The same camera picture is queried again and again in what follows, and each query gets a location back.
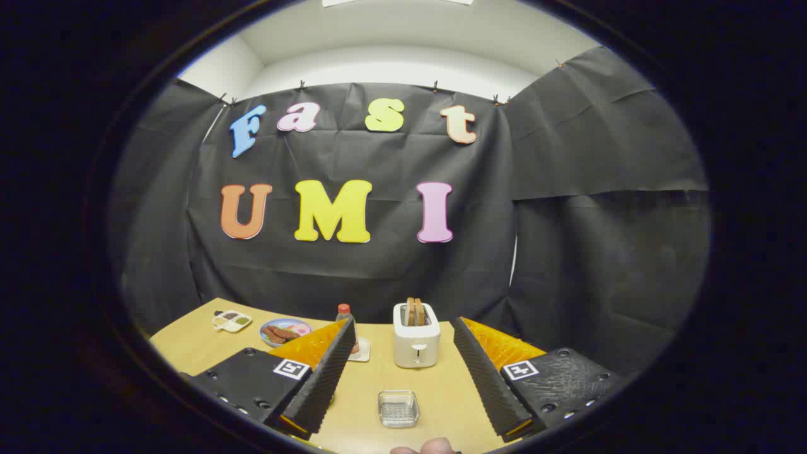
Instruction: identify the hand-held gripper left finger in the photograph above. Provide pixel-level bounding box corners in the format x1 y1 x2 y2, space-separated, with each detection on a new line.
180 317 357 441

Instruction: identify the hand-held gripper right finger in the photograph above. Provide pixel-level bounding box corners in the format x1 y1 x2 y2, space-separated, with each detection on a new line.
451 317 631 442

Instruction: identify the blue patterned plate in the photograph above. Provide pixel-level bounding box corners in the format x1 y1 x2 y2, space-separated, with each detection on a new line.
260 318 313 349

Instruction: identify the clear red-capped water bottle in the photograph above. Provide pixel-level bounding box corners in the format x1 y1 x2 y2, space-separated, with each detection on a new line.
336 304 360 355

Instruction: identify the white toaster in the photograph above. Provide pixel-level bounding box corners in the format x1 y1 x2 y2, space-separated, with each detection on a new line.
393 303 441 369

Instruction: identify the white divided sauce dish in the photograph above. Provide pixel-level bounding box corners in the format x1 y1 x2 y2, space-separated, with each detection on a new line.
212 310 253 333

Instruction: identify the black backdrop cloth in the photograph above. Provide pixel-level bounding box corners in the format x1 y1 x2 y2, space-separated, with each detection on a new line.
107 45 712 379

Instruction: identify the clear wire-framed drain basket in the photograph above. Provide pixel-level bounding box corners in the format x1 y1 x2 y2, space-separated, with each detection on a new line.
378 390 421 429

